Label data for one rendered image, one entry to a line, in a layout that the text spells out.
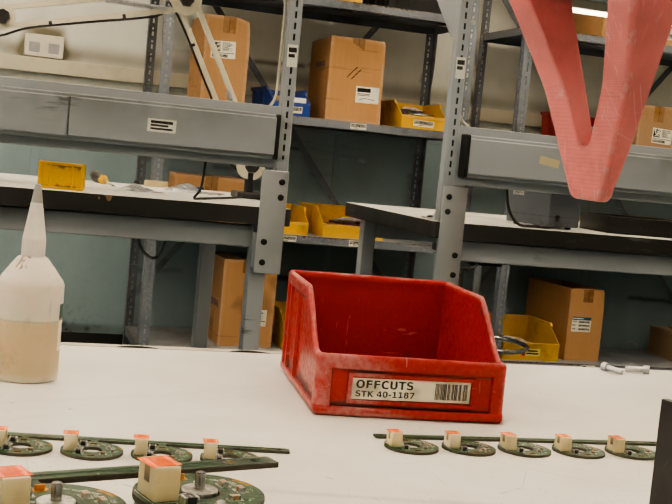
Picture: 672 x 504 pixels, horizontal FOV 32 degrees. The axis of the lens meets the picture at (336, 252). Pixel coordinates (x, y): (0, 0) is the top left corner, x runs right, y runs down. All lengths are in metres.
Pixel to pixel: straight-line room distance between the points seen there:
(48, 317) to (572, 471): 0.27
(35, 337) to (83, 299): 4.11
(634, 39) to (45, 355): 0.38
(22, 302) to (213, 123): 1.99
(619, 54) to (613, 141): 0.02
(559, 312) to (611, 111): 4.61
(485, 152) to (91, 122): 0.92
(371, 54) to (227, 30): 0.56
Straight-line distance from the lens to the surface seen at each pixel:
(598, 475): 0.53
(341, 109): 4.43
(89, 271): 4.70
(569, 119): 0.34
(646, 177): 2.97
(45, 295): 0.60
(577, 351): 4.92
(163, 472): 0.22
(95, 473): 0.23
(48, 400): 0.57
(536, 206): 2.98
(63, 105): 2.53
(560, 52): 0.34
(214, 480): 0.23
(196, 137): 2.56
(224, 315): 4.36
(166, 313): 4.76
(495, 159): 2.78
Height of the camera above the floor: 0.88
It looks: 5 degrees down
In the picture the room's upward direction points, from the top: 5 degrees clockwise
